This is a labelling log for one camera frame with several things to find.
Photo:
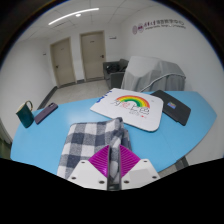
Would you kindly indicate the dark bag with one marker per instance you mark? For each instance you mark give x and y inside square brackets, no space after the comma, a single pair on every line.
[115,67]

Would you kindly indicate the grey white checked towel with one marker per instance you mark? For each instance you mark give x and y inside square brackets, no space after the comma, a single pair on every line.
[88,138]

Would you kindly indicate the dark green mug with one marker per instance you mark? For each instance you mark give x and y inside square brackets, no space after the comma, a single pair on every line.
[26,116]

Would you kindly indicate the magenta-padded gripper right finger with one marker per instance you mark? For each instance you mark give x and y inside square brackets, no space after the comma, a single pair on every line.
[138,173]

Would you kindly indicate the round ceiling light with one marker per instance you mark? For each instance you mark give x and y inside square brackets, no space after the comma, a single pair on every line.
[78,15]

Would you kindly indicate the white rainbow print board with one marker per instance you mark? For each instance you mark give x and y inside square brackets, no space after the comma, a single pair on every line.
[128,110]

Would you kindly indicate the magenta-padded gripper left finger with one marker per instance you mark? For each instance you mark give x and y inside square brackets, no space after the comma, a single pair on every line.
[87,173]

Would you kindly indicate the purple wall sign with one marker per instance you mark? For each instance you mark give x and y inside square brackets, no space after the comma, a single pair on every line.
[156,26]

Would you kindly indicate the grey cloth covered furniture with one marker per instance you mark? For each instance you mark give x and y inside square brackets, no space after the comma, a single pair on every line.
[150,73]

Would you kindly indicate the beige door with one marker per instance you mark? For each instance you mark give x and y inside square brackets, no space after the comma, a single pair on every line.
[63,63]
[93,56]

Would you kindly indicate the purple smartphone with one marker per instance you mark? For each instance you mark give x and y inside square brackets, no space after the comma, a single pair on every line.
[46,113]

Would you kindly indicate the long ceiling light strip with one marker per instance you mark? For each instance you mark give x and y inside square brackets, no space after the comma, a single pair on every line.
[71,15]

